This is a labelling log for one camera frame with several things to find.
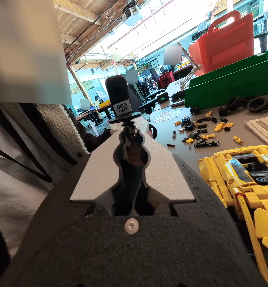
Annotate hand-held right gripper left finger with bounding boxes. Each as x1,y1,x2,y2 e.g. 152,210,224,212
70,130,126,207

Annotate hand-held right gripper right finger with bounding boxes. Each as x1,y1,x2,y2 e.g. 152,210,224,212
140,131,196,205

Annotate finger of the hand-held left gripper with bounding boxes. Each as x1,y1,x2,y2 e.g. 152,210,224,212
133,116,149,134
110,122,126,136

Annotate yellow toy brick car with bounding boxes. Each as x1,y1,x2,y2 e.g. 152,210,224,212
198,145,268,287

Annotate grey desk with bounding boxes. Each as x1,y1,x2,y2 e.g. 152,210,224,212
150,90,268,186

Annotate person's left hand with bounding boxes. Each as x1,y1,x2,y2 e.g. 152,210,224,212
122,142,148,167

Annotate printed leaflet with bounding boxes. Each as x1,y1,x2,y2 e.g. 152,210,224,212
151,108,183,124

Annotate black box green lights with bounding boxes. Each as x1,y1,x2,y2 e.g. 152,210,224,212
156,93,170,104

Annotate scattered toy brick pieces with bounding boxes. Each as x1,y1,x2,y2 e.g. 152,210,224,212
167,111,243,150

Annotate person's fleece-lined jacket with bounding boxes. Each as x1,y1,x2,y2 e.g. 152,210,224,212
0,101,113,287

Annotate metal hinged board stand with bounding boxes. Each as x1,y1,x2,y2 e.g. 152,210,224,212
177,41,203,90

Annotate green plastic bin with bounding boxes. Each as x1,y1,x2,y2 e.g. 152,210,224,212
184,50,268,111

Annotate open instruction booklet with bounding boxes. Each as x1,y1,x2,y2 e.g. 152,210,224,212
244,115,268,147

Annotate black strap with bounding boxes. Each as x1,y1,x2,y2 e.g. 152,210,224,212
170,90,185,102

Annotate ceiling mounted camera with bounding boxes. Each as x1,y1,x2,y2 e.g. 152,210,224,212
121,4,141,23

